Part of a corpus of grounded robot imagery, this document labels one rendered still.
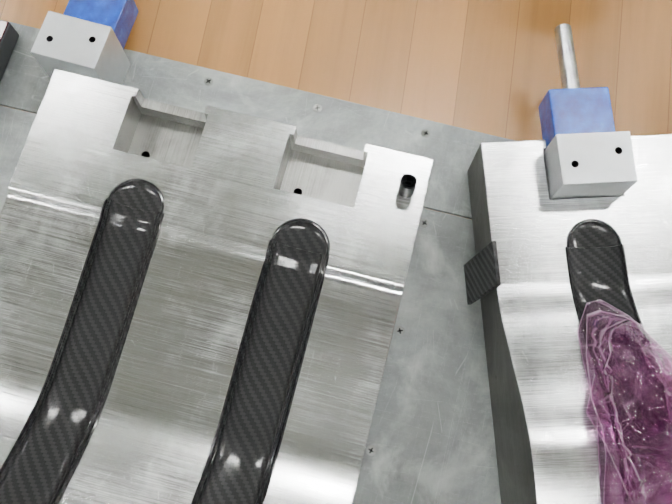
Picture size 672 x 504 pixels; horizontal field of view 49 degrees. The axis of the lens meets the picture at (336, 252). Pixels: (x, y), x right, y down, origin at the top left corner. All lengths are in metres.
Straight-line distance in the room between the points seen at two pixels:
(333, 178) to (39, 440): 0.25
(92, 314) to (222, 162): 0.13
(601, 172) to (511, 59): 0.16
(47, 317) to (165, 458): 0.12
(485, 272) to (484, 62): 0.19
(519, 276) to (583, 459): 0.13
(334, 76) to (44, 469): 0.36
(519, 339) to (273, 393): 0.16
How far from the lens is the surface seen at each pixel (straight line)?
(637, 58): 0.67
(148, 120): 0.54
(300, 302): 0.46
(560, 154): 0.51
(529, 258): 0.51
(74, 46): 0.59
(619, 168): 0.52
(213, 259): 0.47
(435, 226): 0.57
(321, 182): 0.50
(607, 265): 0.53
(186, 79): 0.62
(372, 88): 0.61
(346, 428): 0.45
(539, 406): 0.46
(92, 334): 0.49
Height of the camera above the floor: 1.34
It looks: 75 degrees down
